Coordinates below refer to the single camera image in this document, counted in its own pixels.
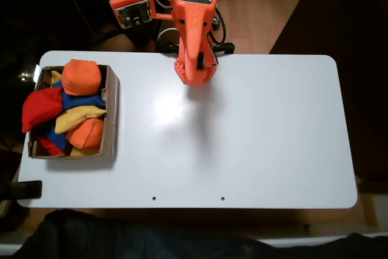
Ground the large red bean bag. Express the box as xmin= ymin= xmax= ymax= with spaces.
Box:
xmin=21 ymin=86 xmax=64 ymax=134

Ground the brown cardboard box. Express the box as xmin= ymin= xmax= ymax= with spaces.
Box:
xmin=27 ymin=64 xmax=121 ymax=160

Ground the large orange bean bag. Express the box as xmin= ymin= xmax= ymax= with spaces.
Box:
xmin=61 ymin=58 xmax=103 ymax=96

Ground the blue bean bag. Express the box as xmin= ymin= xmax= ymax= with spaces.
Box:
xmin=51 ymin=81 xmax=107 ymax=112
xmin=38 ymin=124 xmax=69 ymax=152

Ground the large yellow bean bag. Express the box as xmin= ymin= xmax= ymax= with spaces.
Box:
xmin=54 ymin=106 xmax=107 ymax=135

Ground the small red bean bag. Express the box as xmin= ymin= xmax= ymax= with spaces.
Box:
xmin=36 ymin=135 xmax=70 ymax=157

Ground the person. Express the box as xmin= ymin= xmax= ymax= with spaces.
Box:
xmin=12 ymin=209 xmax=388 ymax=259

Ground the black table clamp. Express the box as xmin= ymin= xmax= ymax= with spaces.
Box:
xmin=0 ymin=180 xmax=42 ymax=201

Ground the wooden table leg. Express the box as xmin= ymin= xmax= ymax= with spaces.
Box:
xmin=356 ymin=177 xmax=380 ymax=229

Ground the white cable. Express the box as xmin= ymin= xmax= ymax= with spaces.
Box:
xmin=156 ymin=27 xmax=178 ymax=43

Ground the orange camera mount with camera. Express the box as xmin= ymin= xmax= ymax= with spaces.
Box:
xmin=109 ymin=0 xmax=175 ymax=30

